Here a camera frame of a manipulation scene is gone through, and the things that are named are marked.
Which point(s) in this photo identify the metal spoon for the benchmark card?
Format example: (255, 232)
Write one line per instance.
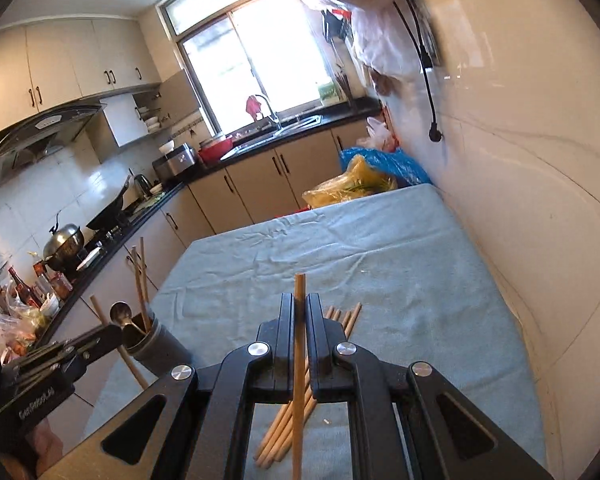
(120, 313)

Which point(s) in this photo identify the pink cloth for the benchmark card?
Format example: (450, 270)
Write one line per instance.
(253, 106)

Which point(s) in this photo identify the dark grey utensil holder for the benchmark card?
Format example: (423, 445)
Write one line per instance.
(162, 352)

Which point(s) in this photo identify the clear hanging plastic bag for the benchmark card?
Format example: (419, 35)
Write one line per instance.
(390, 42)

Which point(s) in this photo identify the beige wall cabinets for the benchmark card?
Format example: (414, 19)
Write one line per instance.
(55, 70)

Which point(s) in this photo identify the grey range hood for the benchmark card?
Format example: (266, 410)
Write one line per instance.
(40, 135)

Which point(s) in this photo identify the white plastic bag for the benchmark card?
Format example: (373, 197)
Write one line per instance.
(380, 135)

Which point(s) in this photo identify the blue-grey table cloth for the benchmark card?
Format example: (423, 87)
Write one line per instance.
(390, 270)

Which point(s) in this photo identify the green box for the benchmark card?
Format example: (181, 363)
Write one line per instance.
(329, 94)

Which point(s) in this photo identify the blue plastic bag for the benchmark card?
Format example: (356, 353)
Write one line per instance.
(405, 167)

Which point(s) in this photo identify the metal sink faucet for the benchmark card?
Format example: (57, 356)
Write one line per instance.
(272, 115)

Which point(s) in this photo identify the black chopstick caddy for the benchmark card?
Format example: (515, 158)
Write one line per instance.
(342, 92)

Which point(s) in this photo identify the red jar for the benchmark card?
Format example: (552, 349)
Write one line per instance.
(62, 287)

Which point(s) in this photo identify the open dish shelf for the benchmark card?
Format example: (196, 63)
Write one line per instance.
(130, 117)

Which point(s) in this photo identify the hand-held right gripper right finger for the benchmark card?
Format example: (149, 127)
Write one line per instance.
(316, 332)

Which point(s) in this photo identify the dark sauce bottle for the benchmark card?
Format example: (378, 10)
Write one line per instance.
(19, 285)

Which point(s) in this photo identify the black frying pan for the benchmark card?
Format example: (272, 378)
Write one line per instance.
(107, 212)

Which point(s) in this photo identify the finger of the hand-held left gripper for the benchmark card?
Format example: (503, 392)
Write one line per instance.
(92, 342)

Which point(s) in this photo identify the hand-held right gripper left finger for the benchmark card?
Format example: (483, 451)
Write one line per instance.
(285, 332)

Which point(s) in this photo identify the steel pot with lid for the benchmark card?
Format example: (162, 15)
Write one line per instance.
(62, 245)

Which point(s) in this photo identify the metal kettle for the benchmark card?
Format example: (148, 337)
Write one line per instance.
(142, 186)

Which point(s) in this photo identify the black wall rack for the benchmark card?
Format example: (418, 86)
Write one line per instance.
(335, 25)

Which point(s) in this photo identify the yellow plastic bag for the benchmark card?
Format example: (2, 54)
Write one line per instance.
(350, 185)

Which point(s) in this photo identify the red basin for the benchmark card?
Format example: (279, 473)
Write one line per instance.
(215, 150)

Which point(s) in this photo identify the person's left hand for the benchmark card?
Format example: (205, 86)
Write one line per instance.
(45, 445)

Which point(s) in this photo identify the silver rice cooker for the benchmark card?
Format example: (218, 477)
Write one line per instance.
(176, 164)

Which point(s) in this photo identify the beige base cabinets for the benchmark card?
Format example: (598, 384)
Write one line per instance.
(260, 190)

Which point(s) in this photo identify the white bowl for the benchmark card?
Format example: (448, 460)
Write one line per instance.
(166, 147)

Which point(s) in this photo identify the kitchen window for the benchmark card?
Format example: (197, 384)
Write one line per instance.
(260, 55)

